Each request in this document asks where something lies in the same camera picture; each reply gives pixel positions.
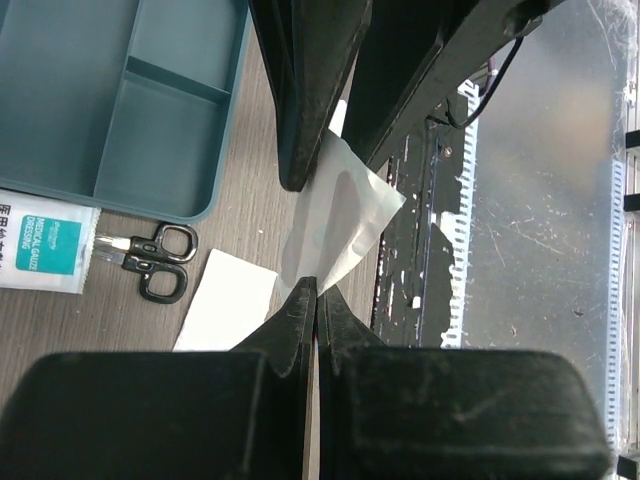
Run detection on dark teal divided tray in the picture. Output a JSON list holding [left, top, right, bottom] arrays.
[[1, 1, 251, 224]]

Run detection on teal white sachet packet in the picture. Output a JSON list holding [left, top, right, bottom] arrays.
[[1, 190, 101, 294]]

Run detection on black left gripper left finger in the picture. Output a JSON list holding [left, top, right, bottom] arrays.
[[1, 277, 317, 479]]

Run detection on aluminium slotted rail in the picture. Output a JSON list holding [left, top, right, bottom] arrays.
[[439, 79, 481, 349]]

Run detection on white gauze pad stack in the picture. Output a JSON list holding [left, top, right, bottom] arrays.
[[277, 100, 406, 300]]

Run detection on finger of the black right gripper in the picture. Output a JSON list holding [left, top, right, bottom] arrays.
[[249, 0, 373, 192], [342, 0, 550, 170]]

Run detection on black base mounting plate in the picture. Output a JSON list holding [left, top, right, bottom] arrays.
[[371, 104, 465, 348]]

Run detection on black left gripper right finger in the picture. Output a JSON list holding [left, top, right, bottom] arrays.
[[316, 288, 611, 479]]

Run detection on black handled scissors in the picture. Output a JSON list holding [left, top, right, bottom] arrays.
[[93, 223, 199, 305]]

